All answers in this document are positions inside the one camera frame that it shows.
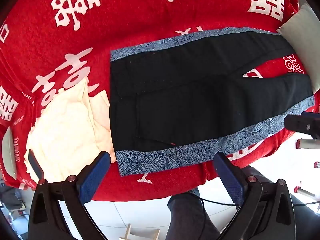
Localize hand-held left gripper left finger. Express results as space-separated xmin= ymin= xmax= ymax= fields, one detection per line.
xmin=27 ymin=151 xmax=111 ymax=240

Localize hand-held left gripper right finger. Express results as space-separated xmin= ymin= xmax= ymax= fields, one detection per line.
xmin=213 ymin=152 xmax=295 ymax=240

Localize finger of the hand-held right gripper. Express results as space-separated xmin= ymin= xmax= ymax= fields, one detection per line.
xmin=284 ymin=112 xmax=320 ymax=139

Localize black pants with patterned stripes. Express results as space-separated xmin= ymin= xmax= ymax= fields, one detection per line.
xmin=109 ymin=27 xmax=315 ymax=178

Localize cream white folded cloth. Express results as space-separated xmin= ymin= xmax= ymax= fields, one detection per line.
xmin=25 ymin=76 xmax=117 ymax=183

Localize wooden stool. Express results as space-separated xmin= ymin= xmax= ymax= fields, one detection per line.
xmin=119 ymin=224 xmax=160 ymax=240

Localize light grey pillow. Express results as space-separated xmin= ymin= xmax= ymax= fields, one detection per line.
xmin=1 ymin=126 xmax=17 ymax=180
xmin=276 ymin=4 xmax=320 ymax=94

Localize red printed blanket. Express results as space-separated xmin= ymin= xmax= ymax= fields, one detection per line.
xmin=0 ymin=0 xmax=320 ymax=203

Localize black cable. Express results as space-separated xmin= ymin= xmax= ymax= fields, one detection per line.
xmin=187 ymin=190 xmax=320 ymax=230

